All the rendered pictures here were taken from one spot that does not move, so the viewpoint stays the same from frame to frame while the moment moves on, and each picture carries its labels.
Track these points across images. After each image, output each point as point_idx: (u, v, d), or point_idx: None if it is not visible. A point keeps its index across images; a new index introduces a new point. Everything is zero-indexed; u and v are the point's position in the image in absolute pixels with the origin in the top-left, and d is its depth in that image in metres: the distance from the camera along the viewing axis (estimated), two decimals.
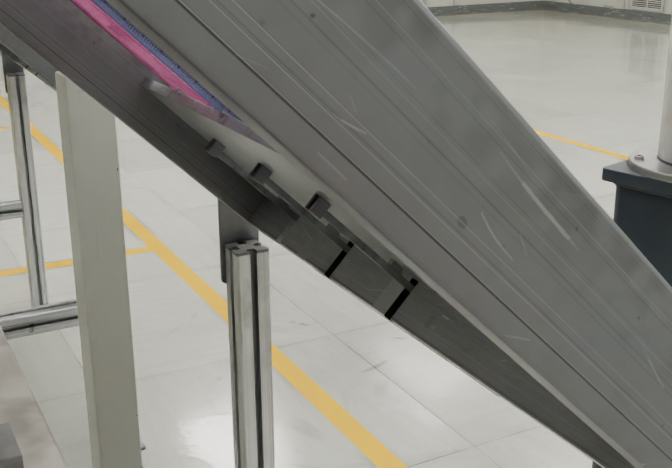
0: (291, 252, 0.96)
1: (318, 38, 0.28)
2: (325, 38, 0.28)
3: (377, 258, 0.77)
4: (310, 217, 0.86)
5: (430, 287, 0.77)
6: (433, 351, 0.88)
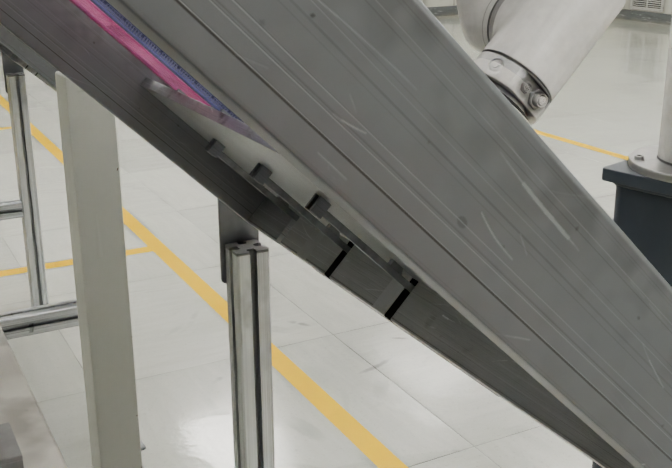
0: (291, 252, 0.96)
1: (318, 38, 0.28)
2: (325, 38, 0.28)
3: (377, 258, 0.77)
4: (310, 217, 0.86)
5: (430, 287, 0.77)
6: (433, 351, 0.88)
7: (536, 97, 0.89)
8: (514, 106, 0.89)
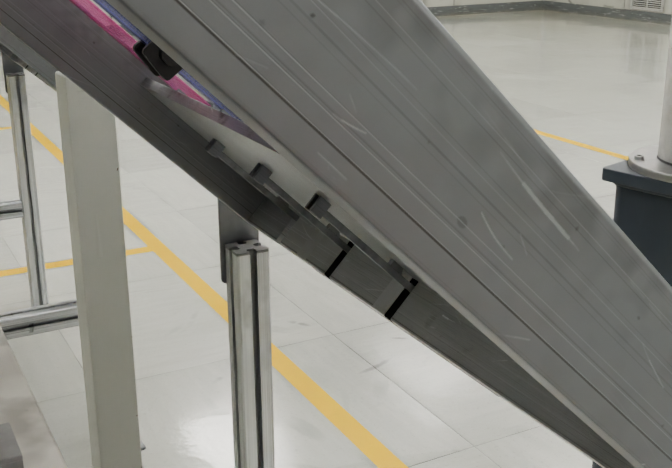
0: (291, 252, 0.96)
1: (318, 38, 0.28)
2: (325, 38, 0.28)
3: (377, 258, 0.77)
4: (310, 217, 0.86)
5: (430, 287, 0.77)
6: (433, 351, 0.88)
7: None
8: None
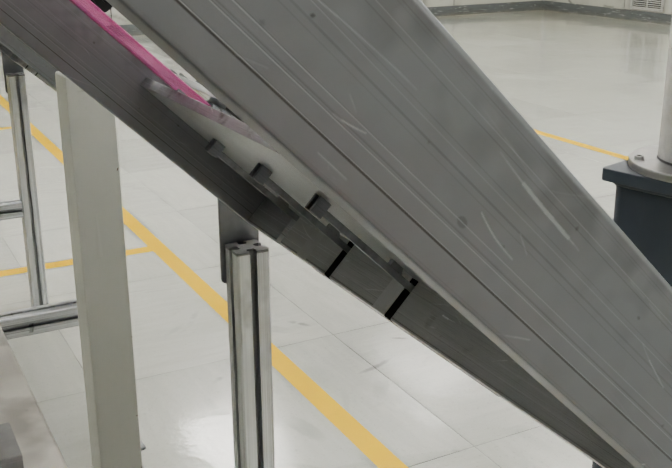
0: (291, 252, 0.96)
1: (318, 38, 0.28)
2: (325, 38, 0.28)
3: (377, 258, 0.77)
4: (310, 217, 0.86)
5: (430, 287, 0.77)
6: (433, 351, 0.88)
7: None
8: None
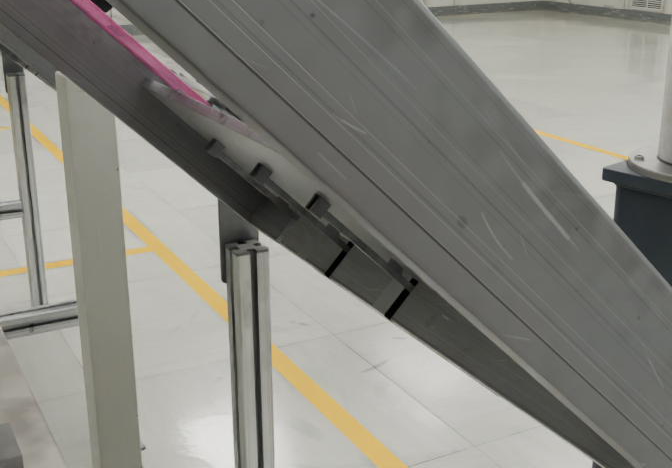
0: (291, 252, 0.96)
1: (318, 38, 0.28)
2: (325, 38, 0.28)
3: (377, 258, 0.77)
4: (310, 217, 0.86)
5: (430, 287, 0.77)
6: (433, 351, 0.88)
7: None
8: None
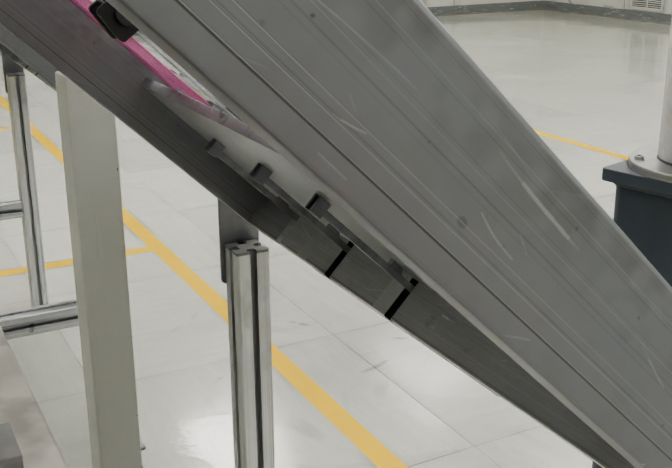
0: (291, 252, 0.96)
1: (318, 38, 0.28)
2: (325, 38, 0.28)
3: (377, 258, 0.77)
4: (310, 217, 0.86)
5: (430, 287, 0.77)
6: (433, 351, 0.88)
7: None
8: None
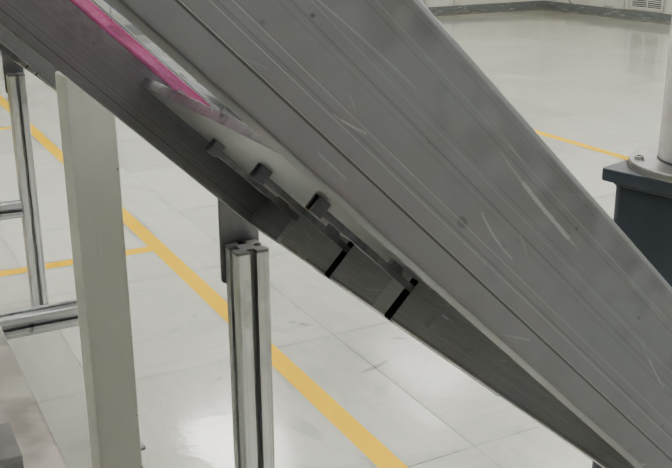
0: (291, 252, 0.96)
1: (318, 38, 0.28)
2: (325, 38, 0.28)
3: (377, 258, 0.77)
4: (310, 217, 0.86)
5: (430, 287, 0.77)
6: (433, 351, 0.88)
7: None
8: None
